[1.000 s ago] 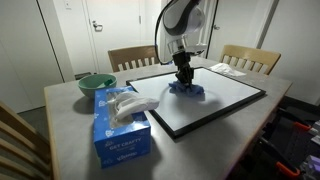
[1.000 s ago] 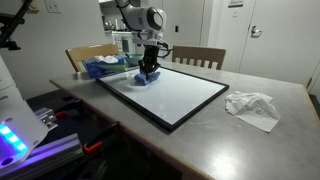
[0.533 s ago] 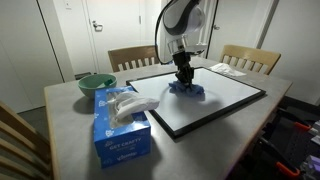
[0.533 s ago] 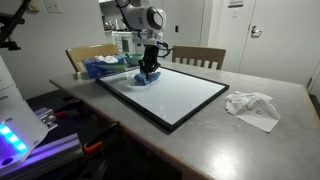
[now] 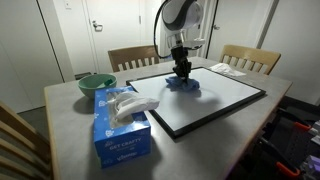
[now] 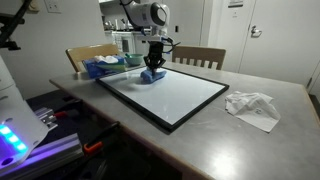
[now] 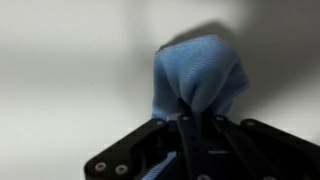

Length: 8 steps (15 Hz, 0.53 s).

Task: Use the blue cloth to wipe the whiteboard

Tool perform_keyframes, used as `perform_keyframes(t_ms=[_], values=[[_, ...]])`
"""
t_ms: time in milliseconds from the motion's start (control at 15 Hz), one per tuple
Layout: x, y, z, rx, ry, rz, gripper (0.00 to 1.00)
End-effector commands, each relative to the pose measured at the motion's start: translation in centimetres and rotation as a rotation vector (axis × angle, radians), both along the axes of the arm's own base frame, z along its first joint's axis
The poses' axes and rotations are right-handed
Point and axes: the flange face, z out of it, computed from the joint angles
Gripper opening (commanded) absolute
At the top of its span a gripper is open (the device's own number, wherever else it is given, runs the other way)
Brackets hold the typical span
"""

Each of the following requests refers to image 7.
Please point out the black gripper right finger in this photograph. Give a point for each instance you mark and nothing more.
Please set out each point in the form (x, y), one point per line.
(246, 153)

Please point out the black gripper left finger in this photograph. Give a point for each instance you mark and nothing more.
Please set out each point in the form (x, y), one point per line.
(193, 156)

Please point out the blue microfibre cloth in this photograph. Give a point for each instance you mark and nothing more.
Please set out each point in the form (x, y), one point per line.
(200, 73)

